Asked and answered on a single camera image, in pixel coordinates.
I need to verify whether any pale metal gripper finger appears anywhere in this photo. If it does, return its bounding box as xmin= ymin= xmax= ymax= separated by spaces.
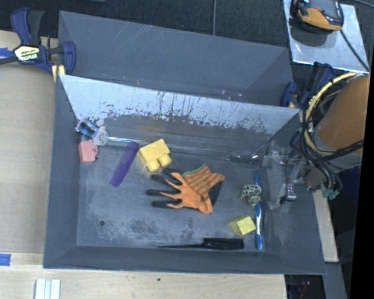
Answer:
xmin=267 ymin=182 xmax=299 ymax=213
xmin=261 ymin=149 xmax=288 ymax=171

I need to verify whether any yellow spotted toy frog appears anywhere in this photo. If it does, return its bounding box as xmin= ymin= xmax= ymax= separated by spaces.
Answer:
xmin=239 ymin=182 xmax=264 ymax=209

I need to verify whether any blue and white toothbrush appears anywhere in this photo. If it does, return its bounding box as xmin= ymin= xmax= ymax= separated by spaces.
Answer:
xmin=246 ymin=173 xmax=270 ymax=251

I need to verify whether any yellow sponge block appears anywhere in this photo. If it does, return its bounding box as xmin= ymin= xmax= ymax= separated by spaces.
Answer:
xmin=227 ymin=213 xmax=258 ymax=237

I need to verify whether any black tail comb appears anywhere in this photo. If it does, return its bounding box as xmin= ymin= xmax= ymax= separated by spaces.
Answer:
xmin=157 ymin=230 xmax=246 ymax=257

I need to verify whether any orange and black work glove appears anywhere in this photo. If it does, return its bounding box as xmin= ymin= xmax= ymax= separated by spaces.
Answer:
xmin=144 ymin=158 xmax=227 ymax=217

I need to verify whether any yellow toy building brick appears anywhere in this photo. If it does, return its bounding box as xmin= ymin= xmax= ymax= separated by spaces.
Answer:
xmin=135 ymin=135 xmax=175 ymax=175

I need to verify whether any grey metal bin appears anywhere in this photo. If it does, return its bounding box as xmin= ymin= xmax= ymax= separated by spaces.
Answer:
xmin=34 ymin=10 xmax=350 ymax=296

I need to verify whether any purple flat block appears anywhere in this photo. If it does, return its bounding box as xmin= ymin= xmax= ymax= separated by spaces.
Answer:
xmin=108 ymin=139 xmax=141 ymax=190

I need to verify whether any grey and white toy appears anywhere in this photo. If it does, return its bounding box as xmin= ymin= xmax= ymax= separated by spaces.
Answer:
xmin=91 ymin=124 xmax=111 ymax=149

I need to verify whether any pink toy cup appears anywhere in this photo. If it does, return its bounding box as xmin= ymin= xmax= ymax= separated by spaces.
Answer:
xmin=76 ymin=139 xmax=100 ymax=165

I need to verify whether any blue and white small toy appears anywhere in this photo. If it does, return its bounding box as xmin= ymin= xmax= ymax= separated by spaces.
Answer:
xmin=75 ymin=116 xmax=100 ymax=138

